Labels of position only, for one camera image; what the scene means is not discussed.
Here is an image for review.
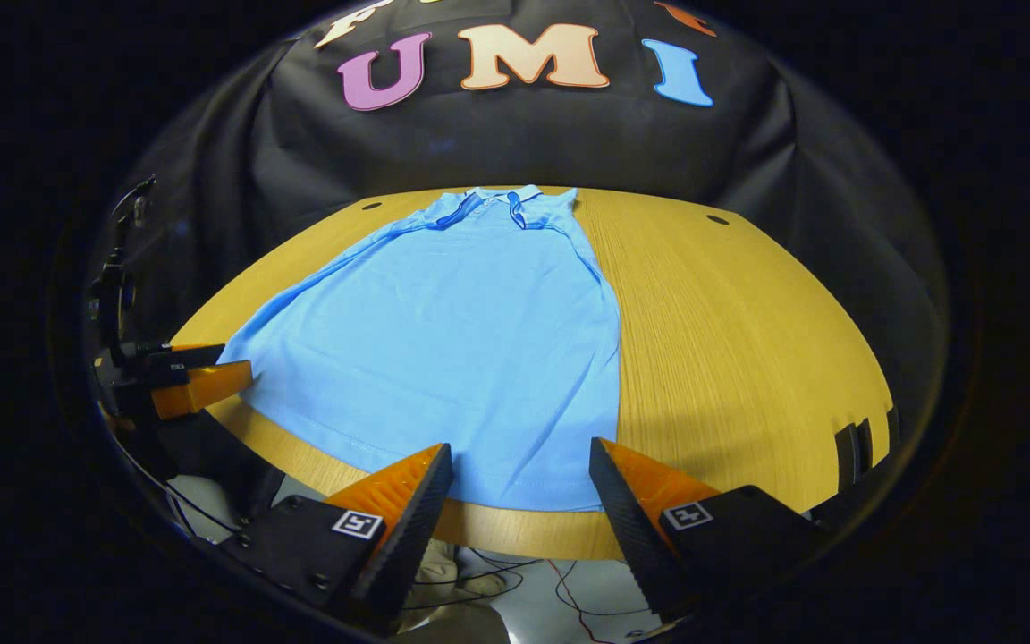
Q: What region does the thin black floor cable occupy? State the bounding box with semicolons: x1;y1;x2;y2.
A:
408;544;545;611

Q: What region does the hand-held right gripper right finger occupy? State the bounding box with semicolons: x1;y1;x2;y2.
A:
588;436;829;623

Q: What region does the light blue polo T-shirt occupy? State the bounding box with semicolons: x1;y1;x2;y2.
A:
215;184;623;513

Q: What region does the black backdrop cloth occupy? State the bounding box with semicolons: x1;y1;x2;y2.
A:
99;0;950;421

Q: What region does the thin red floor cable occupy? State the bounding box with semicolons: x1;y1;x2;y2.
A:
545;558;616;644

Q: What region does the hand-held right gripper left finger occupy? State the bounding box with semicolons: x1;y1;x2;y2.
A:
220;442;455;627

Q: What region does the beige cloth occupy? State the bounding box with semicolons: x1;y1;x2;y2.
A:
397;539;509;629

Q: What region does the black slotted object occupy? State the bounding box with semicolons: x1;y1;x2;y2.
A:
832;407;902;493

